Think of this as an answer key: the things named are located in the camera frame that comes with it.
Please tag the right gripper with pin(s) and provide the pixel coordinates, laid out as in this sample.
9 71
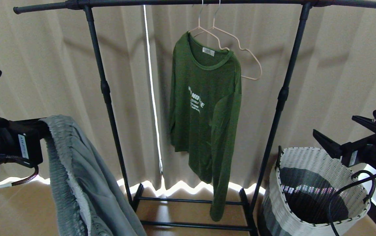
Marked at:
375 150

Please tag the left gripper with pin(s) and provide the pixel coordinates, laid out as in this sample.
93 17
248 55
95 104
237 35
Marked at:
7 137

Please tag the pale grey shorts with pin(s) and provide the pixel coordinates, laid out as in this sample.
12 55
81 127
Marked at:
86 183

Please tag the green long-sleeved shirt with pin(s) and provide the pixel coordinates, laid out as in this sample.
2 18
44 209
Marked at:
207 137

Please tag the pink clothes hanger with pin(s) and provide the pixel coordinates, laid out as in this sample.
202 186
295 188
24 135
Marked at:
213 22
198 21

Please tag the white laundry basket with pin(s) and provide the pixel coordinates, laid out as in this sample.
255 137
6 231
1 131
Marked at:
306 157

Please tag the black clothes rack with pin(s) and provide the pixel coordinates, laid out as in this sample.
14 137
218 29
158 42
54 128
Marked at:
105 88

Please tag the beige curtain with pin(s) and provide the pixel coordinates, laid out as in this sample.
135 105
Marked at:
43 65

